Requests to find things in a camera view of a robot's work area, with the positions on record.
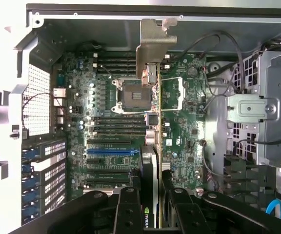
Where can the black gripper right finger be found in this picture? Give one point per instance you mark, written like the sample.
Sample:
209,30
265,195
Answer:
189,212

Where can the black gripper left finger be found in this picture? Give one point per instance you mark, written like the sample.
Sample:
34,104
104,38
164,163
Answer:
128,212

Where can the long black expansion slot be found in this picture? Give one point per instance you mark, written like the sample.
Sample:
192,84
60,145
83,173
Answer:
106,173
108,142
106,181

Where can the silver chipset heat sink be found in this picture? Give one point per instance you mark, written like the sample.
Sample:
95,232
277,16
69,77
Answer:
166,167

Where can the short black expansion slot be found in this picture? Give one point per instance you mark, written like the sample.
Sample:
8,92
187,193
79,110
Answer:
93,162

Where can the blue expansion slot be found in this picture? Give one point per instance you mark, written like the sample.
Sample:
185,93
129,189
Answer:
111,152

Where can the green motherboard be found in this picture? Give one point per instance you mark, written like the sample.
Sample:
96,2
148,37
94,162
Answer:
191,136

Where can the metal socket cover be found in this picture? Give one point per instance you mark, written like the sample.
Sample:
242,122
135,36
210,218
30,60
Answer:
181,95

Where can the CPU socket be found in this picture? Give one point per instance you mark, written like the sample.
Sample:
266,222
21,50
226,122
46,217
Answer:
133,93

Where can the coin cell battery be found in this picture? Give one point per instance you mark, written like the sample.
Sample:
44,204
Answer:
192,71

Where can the thin locking lever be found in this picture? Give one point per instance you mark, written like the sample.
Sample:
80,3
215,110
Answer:
105,70

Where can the silver disk bay cage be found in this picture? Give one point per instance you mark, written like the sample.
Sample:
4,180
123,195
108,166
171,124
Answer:
277,80

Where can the open black PC case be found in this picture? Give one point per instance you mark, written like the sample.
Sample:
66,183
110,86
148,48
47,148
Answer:
94,34

